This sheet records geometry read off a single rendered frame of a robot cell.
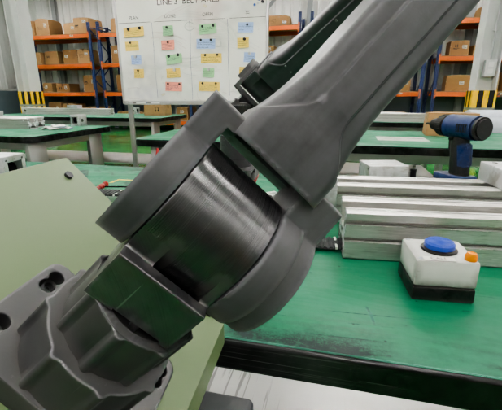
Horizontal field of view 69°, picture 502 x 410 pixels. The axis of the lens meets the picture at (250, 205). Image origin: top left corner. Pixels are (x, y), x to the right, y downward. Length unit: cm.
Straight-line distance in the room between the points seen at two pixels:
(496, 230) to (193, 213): 59
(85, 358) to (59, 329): 2
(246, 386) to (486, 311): 80
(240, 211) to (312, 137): 6
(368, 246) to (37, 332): 52
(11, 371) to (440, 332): 43
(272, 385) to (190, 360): 88
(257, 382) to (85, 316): 103
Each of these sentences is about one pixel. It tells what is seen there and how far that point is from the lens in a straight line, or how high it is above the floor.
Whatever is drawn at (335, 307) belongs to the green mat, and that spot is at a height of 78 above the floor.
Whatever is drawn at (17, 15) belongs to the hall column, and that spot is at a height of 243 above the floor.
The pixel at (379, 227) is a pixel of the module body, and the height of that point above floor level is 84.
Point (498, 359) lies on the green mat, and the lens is 50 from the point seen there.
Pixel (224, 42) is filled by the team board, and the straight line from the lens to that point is 366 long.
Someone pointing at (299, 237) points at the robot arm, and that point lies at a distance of 21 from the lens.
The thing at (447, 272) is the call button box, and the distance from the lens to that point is 55.
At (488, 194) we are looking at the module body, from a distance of 88.
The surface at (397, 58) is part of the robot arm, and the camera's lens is 23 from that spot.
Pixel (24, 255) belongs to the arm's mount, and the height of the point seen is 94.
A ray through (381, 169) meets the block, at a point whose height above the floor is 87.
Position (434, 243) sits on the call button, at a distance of 56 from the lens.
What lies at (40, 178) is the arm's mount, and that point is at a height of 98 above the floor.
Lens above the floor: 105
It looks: 17 degrees down
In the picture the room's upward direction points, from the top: straight up
